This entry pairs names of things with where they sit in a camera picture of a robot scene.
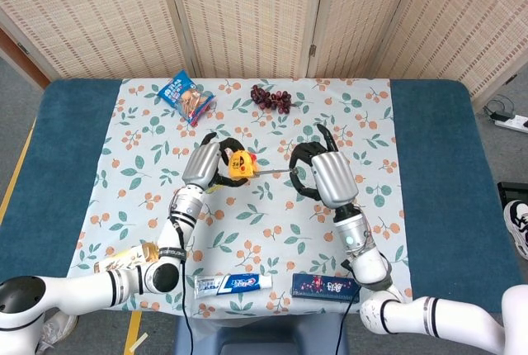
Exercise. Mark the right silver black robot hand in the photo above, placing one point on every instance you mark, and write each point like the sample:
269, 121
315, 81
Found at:
334, 181

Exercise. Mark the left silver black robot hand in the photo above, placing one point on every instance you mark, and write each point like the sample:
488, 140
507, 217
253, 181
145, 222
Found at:
200, 165

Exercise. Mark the yellow tape measure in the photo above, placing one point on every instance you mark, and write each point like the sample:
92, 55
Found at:
241, 164

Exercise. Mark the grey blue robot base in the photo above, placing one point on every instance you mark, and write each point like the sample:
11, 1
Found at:
260, 336

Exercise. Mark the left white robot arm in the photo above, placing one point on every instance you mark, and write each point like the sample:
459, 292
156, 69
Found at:
173, 231

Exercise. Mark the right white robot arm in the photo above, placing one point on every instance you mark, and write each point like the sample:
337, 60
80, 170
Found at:
367, 264

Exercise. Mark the blue snack packet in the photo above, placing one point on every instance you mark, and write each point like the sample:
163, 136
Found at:
185, 97

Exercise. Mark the floral patterned tablecloth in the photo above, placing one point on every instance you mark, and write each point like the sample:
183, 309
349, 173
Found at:
255, 214

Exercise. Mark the dark red grape bunch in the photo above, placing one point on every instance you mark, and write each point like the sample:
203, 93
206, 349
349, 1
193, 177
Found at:
272, 99

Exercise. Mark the dark blue floral box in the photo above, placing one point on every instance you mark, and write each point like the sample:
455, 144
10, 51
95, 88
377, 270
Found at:
321, 287

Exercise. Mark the blue white toothpaste tube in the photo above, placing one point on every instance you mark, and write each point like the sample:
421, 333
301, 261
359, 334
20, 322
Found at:
231, 285

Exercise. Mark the metal screen hinge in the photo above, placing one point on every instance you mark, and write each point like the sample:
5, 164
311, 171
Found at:
312, 50

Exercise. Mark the woven folding screen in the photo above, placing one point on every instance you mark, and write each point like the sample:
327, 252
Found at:
247, 12

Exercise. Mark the black box on floor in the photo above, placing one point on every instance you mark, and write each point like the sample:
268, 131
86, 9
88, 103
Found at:
513, 192

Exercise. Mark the black power adapter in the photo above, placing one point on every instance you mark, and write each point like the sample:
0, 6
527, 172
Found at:
502, 115

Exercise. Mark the black and white sneaker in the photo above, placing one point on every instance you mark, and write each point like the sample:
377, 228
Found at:
517, 223

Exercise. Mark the white power strip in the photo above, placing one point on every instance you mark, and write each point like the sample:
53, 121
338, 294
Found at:
513, 124

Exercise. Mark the grey sneaker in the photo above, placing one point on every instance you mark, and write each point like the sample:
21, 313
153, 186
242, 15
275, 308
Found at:
57, 330

